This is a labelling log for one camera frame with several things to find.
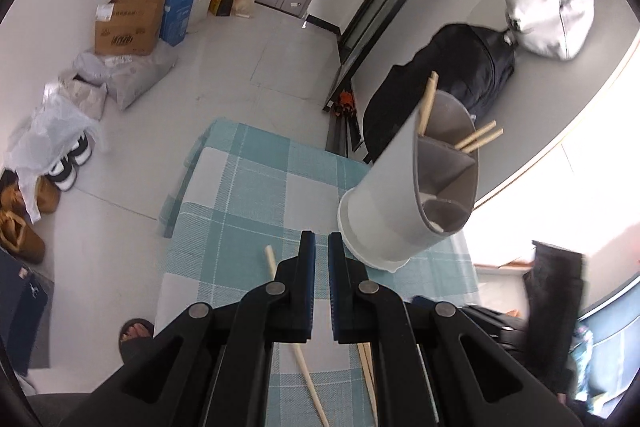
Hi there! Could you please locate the blue cardboard box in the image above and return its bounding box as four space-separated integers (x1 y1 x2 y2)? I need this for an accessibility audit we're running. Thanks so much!
130 0 195 46

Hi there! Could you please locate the black white sneaker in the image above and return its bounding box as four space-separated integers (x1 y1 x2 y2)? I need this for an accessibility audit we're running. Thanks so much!
50 159 78 192
70 132 93 165

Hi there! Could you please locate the bright window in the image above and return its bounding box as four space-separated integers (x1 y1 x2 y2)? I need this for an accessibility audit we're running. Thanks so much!
470 32 640 318

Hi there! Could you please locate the white plastic bag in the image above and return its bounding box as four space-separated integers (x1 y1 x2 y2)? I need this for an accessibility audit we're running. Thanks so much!
5 97 108 223

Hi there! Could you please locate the white utensil holder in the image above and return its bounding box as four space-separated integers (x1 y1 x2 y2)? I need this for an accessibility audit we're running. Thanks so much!
337 89 481 273

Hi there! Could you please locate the black backpack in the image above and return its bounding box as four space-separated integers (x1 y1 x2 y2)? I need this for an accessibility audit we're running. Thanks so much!
361 23 516 164

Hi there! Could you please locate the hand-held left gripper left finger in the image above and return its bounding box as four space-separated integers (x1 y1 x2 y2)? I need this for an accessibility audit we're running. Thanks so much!
60 231 317 427

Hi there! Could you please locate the white storage bag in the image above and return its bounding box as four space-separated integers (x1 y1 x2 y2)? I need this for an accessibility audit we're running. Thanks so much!
182 0 216 25

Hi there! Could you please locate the brown cardboard box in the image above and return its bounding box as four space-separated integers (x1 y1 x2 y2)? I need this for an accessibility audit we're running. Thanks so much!
94 0 168 56

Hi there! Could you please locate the teal checked tablecloth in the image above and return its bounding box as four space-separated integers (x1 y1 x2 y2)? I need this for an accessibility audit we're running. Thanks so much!
152 117 478 427

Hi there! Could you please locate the plastic bag with beige contents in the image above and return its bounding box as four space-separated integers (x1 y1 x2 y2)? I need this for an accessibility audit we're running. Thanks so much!
45 74 108 122

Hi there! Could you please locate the orange black tool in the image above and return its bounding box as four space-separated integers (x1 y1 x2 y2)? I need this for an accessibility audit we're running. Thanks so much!
334 91 357 118

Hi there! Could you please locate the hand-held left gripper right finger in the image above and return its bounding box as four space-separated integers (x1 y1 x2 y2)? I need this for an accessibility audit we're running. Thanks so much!
328 231 583 427

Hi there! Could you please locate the blue patterned cloth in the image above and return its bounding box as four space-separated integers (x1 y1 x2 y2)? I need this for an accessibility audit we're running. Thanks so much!
570 297 631 418

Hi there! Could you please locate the white shoulder bag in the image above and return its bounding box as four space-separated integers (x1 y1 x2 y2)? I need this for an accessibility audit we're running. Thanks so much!
496 0 596 61

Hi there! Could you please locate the grey plastic bag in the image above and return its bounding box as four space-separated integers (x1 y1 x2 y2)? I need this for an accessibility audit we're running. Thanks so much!
72 49 178 112

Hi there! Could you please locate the person's sandalled foot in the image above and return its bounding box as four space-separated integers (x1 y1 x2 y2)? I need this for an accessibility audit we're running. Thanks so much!
118 318 156 363

